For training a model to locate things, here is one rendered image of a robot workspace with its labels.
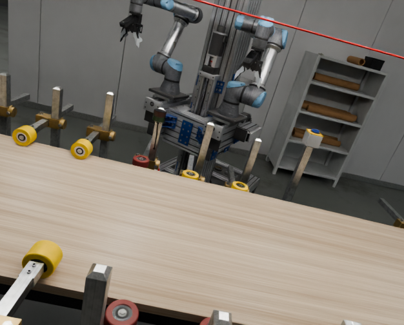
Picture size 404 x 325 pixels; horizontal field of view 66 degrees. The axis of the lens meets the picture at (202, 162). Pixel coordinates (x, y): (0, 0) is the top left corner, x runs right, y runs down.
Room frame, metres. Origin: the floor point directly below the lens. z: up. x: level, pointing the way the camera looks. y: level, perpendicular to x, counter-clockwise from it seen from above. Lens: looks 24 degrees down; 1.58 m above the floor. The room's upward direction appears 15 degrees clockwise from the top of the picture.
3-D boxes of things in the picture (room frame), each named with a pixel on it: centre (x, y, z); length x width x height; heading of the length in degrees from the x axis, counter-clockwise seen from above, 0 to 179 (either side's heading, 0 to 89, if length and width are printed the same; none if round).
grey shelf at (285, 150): (4.12, -1.35, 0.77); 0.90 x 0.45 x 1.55; 98
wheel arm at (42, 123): (1.46, 0.80, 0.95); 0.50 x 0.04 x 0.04; 5
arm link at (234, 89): (2.15, -0.09, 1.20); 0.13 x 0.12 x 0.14; 75
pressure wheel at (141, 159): (1.38, 0.29, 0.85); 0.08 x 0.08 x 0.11
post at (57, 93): (1.44, 0.76, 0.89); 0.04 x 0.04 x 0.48; 5
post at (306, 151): (1.54, -0.50, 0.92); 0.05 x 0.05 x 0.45; 5
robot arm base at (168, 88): (2.34, 0.38, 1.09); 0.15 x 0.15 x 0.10
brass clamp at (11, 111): (1.41, 1.03, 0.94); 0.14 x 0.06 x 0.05; 95
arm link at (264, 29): (1.80, -0.13, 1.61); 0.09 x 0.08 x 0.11; 165
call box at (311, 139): (1.54, -0.50, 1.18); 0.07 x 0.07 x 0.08; 5
